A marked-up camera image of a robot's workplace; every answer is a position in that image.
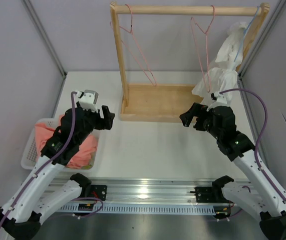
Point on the pink pleated skirt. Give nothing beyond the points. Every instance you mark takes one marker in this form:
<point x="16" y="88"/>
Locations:
<point x="81" y="160"/>

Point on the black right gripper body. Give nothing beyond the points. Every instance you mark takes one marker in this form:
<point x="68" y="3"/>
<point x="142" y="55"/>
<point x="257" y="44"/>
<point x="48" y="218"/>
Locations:
<point x="204" y="120"/>

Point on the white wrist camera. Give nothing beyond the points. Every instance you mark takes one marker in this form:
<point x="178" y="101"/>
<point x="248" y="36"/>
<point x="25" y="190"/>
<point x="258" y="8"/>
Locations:
<point x="219" y="100"/>
<point x="87" y="100"/>

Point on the white garment on hanger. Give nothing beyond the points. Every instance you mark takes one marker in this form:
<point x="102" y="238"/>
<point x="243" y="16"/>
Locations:
<point x="222" y="70"/>

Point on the floral pastel garment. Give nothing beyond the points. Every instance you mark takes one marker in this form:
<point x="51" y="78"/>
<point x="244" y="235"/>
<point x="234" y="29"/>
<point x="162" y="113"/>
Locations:
<point x="87" y="167"/>

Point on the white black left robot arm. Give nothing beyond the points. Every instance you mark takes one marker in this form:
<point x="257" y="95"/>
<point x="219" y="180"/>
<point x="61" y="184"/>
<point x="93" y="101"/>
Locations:
<point x="22" y="216"/>

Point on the right aluminium frame post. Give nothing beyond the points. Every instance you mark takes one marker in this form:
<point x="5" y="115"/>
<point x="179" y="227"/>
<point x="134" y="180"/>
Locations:
<point x="258" y="32"/>

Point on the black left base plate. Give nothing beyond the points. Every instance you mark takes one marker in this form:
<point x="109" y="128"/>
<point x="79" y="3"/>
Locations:
<point x="95" y="191"/>

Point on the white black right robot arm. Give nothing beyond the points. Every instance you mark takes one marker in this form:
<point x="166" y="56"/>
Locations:
<point x="269" y="206"/>

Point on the blue wire hanger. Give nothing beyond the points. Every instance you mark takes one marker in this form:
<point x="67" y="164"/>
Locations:
<point x="244" y="34"/>

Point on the white plastic laundry basket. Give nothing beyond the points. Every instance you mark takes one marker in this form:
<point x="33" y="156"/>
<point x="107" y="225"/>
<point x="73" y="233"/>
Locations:
<point x="30" y="156"/>

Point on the slotted white cable duct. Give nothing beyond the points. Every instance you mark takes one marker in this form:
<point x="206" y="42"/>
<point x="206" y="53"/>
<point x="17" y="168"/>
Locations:
<point x="117" y="208"/>

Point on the pink wire hanger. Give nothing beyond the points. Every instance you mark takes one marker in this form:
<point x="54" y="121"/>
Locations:
<point x="205" y="75"/>
<point x="119" y="44"/>

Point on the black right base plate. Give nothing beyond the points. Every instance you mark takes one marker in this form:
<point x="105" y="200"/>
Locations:
<point x="208" y="195"/>

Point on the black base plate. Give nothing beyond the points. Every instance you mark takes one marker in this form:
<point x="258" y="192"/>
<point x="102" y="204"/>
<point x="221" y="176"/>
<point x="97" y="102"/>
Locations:
<point x="208" y="195"/>
<point x="95" y="191"/>

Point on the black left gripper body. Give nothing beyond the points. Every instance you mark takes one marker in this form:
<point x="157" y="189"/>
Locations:
<point x="94" y="121"/>

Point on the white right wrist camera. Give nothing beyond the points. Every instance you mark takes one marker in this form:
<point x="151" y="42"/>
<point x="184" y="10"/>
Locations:
<point x="219" y="100"/>

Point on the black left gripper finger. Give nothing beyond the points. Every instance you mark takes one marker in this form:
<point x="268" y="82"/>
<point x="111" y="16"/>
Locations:
<point x="106" y="112"/>
<point x="108" y="119"/>

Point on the left aluminium frame post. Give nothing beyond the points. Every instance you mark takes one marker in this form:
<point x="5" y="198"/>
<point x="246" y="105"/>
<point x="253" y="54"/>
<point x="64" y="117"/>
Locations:
<point x="43" y="35"/>

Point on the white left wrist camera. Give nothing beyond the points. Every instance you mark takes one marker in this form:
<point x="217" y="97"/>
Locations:
<point x="87" y="100"/>

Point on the aluminium frame post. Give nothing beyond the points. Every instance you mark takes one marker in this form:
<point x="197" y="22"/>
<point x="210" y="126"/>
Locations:
<point x="258" y="32"/>
<point x="43" y="35"/>

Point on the aluminium mounting rail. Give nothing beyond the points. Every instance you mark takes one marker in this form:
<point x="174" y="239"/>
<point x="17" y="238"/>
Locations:
<point x="150" y="191"/>

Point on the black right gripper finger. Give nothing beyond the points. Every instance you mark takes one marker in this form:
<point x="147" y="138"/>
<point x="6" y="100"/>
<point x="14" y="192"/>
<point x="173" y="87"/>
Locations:
<point x="186" y="118"/>
<point x="195" y="110"/>

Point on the wooden clothes rack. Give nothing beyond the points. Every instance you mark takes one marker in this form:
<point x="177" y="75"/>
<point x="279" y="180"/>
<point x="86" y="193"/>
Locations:
<point x="165" y="102"/>

